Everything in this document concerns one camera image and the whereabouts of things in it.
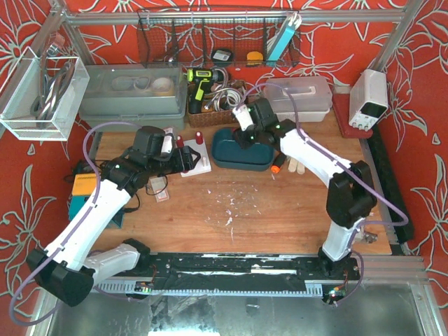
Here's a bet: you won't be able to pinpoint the teal plastic tray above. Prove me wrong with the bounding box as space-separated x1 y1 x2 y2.
211 128 274 172

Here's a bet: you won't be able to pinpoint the clear bag with parts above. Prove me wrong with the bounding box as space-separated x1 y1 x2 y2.
353 227 378 244

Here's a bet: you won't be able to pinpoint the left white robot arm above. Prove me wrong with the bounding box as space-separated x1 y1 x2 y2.
27 126 201 307

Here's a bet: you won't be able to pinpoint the grey cables in bin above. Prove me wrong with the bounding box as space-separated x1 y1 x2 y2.
30 52 76 129

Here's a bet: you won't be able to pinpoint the red book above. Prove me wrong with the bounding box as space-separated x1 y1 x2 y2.
331 93 374 139

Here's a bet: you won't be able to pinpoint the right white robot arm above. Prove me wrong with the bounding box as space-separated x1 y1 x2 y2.
232 98 377 276

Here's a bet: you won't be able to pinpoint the black wire mesh shelf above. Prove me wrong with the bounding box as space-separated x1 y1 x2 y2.
136 5 301 68

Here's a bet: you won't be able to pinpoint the light blue book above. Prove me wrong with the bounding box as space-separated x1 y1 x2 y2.
266 26 295 67

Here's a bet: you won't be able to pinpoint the white power supply unit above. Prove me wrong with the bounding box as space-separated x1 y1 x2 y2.
349 69 388 131

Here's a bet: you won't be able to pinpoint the white coiled cables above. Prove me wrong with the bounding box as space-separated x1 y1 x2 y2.
206 87 246 112

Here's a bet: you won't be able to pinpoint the orange handled screwdriver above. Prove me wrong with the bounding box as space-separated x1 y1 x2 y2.
270 153 286 174

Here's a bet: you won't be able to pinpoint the small plastic parts bag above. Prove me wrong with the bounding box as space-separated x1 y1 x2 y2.
146 176 170 202

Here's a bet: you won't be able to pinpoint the white plastic storage box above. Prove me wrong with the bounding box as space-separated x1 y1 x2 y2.
263 76 333 123

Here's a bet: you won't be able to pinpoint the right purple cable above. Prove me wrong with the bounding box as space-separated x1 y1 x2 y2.
237 83 410 305

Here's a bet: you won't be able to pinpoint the green yellow cordless drill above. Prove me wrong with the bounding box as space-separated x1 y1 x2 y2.
187 68 224 114

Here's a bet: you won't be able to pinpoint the orange and teal device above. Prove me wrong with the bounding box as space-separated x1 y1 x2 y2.
69 173 125 229

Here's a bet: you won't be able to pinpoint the white work glove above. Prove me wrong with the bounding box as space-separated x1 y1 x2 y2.
288 157 306 175

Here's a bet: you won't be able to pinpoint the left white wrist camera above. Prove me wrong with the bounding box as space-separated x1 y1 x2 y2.
161 127 174 155

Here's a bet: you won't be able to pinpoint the grey plastic toolbox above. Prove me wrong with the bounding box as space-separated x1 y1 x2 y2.
79 64 187 131

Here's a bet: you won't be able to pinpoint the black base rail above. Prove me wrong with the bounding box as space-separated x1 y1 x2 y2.
109 251 361 293

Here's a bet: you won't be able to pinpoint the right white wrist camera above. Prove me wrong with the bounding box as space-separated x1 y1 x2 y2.
232 104 254 132

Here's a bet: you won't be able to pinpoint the clear acrylic wall bin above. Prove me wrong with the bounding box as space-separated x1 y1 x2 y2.
1 48 90 141

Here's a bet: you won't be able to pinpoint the wicker basket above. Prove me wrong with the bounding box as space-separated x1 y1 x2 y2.
185 84 235 127

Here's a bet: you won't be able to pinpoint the white peg base plate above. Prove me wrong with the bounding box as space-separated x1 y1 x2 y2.
176 132 211 177

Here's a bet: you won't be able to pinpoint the red coil spring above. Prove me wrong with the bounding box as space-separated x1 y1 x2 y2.
195 132 204 145
176 135 184 148

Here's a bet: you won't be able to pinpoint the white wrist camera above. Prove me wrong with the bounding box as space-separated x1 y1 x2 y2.
161 127 174 155
232 104 254 132

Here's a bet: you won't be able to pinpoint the black cable tangle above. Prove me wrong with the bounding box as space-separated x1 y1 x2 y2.
63 159 116 183

